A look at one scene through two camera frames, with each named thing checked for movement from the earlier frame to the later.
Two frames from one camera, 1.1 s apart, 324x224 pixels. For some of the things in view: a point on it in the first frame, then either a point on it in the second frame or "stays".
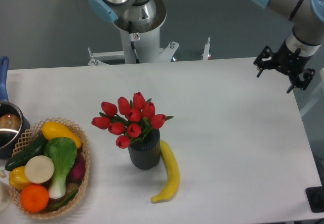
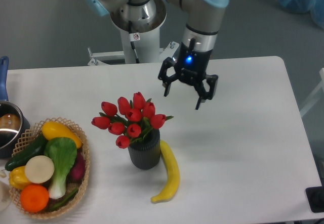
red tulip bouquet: (131, 120) stays
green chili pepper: (65, 201) stays
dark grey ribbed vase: (145, 153) stays
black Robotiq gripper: (287, 61) -> (191, 66)
